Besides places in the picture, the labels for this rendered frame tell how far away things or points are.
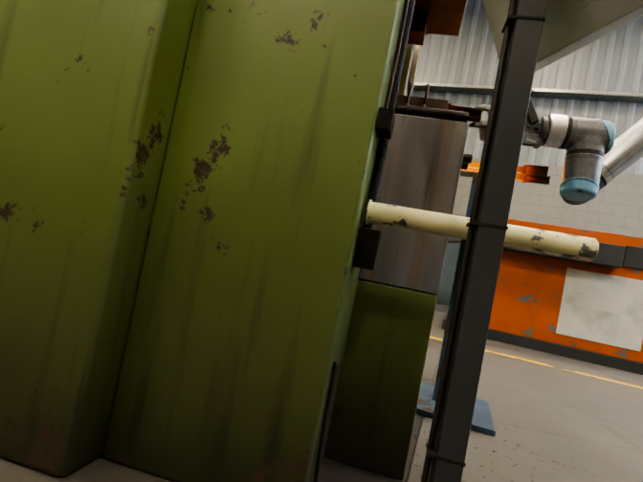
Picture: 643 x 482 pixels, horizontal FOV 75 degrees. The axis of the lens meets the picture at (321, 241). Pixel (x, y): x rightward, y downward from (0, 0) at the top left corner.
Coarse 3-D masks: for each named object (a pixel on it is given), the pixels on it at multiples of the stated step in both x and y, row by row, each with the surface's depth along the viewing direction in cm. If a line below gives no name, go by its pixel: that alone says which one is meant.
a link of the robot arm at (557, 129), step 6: (552, 114) 116; (552, 120) 114; (558, 120) 114; (564, 120) 114; (552, 126) 114; (558, 126) 114; (564, 126) 114; (546, 132) 116; (552, 132) 114; (558, 132) 114; (564, 132) 114; (546, 138) 116; (552, 138) 115; (558, 138) 115; (564, 138) 114; (546, 144) 117; (552, 144) 117; (558, 144) 116
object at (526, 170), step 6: (474, 162) 176; (522, 168) 169; (528, 168) 170; (534, 168) 169; (540, 168) 168; (546, 168) 167; (522, 174) 171; (528, 174) 169; (534, 174) 169; (540, 174) 168; (546, 174) 167
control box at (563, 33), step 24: (504, 0) 77; (552, 0) 68; (576, 0) 64; (600, 0) 61; (624, 0) 58; (552, 24) 69; (576, 24) 65; (600, 24) 62; (624, 24) 65; (552, 48) 71; (576, 48) 73
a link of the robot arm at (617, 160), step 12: (624, 132) 123; (636, 132) 119; (624, 144) 120; (636, 144) 119; (612, 156) 121; (624, 156) 120; (636, 156) 120; (612, 168) 121; (624, 168) 122; (600, 180) 122; (576, 204) 129
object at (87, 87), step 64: (0, 0) 89; (64, 0) 86; (128, 0) 83; (192, 0) 91; (0, 64) 88; (64, 64) 85; (128, 64) 82; (0, 128) 87; (64, 128) 84; (128, 128) 81; (0, 192) 86; (64, 192) 83; (128, 192) 82; (0, 256) 85; (64, 256) 82; (128, 256) 86; (0, 320) 84; (64, 320) 81; (128, 320) 90; (0, 384) 83; (64, 384) 80; (0, 448) 82; (64, 448) 79
